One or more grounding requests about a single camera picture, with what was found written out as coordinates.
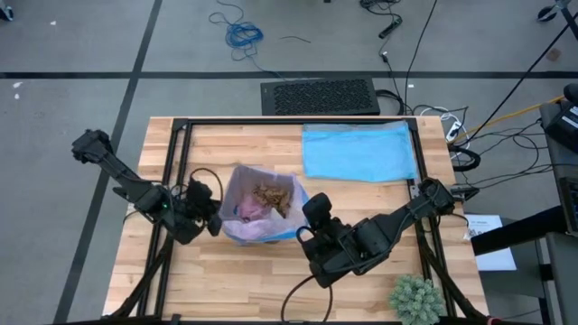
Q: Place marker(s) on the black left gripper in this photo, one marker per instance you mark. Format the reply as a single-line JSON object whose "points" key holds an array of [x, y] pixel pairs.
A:
{"points": [[198, 198]]}

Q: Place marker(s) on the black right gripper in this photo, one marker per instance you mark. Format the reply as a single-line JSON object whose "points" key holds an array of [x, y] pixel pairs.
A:
{"points": [[318, 212]]}

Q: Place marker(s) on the brown paper ball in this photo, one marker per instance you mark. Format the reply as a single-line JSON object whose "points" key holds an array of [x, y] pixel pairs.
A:
{"points": [[271, 192], [282, 208]]}

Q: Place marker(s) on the pink and blue bag pile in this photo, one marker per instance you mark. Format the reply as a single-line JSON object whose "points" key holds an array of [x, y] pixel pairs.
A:
{"points": [[250, 212]]}

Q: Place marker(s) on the light blue trash bag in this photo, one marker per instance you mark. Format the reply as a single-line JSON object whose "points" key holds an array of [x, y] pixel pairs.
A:
{"points": [[361, 151]]}

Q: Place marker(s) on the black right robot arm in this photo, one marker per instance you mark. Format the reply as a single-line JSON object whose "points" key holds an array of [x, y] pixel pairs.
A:
{"points": [[388, 228]]}

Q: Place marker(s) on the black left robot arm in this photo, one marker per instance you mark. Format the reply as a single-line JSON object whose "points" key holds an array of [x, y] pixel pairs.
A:
{"points": [[135, 192]]}

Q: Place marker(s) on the black perforated computer case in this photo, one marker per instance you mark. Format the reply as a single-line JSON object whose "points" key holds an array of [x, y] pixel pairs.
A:
{"points": [[320, 97]]}

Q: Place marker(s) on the green artificial plant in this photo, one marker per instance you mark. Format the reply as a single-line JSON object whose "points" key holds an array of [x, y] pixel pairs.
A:
{"points": [[415, 300]]}

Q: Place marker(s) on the white power strip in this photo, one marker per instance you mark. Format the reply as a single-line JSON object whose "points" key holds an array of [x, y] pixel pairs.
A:
{"points": [[454, 131]]}

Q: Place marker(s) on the white paper sheet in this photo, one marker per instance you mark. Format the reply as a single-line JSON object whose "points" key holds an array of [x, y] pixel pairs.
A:
{"points": [[494, 253]]}

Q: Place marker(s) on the black power strip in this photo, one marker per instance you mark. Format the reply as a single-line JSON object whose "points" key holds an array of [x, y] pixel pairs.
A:
{"points": [[390, 28]]}

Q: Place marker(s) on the black beam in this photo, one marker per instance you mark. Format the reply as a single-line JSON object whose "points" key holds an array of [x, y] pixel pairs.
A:
{"points": [[519, 230]]}

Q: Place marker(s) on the black equipment cart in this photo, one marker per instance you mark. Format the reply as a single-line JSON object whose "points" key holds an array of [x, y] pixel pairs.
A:
{"points": [[562, 158]]}

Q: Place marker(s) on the black aluminium rig frame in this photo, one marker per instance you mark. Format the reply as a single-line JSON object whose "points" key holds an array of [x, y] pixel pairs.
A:
{"points": [[293, 121]]}

